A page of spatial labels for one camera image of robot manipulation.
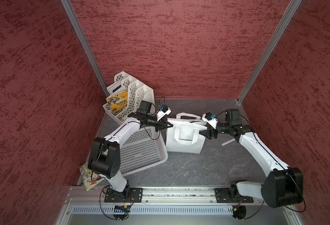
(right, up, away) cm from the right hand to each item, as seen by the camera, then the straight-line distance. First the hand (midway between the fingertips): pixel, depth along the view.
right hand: (201, 128), depth 80 cm
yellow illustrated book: (-56, +16, +17) cm, 60 cm away
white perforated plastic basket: (-36, -15, +11) cm, 41 cm away
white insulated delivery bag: (-10, -5, -2) cm, 12 cm away
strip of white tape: (+21, -11, +12) cm, 27 cm away
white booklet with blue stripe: (-56, +25, +14) cm, 63 cm away
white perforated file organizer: (-40, +23, +11) cm, 47 cm away
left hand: (-18, +1, 0) cm, 18 cm away
